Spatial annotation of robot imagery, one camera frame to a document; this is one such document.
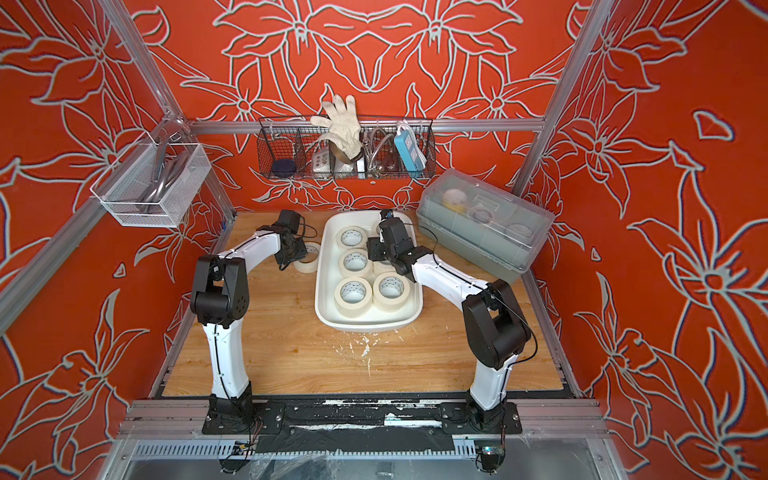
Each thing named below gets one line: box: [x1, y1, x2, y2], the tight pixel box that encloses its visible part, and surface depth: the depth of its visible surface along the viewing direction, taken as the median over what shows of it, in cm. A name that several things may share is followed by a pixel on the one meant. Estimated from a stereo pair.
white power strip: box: [312, 151, 331, 180], surface depth 94 cm
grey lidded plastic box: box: [416, 168, 556, 284], surface depth 97 cm
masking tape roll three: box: [338, 248, 374, 278], surface depth 99 cm
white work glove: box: [310, 94, 364, 164], surface depth 90 cm
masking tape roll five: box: [334, 276, 373, 319], surface depth 91 cm
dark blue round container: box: [272, 159, 295, 179], surface depth 98 cm
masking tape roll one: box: [293, 245, 320, 274], surface depth 102 cm
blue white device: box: [394, 124, 427, 173], surface depth 89 cm
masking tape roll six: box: [372, 272, 411, 312], surface depth 92 cm
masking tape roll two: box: [335, 225, 368, 250], surface depth 112 cm
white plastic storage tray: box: [314, 210, 424, 332], surface depth 94 cm
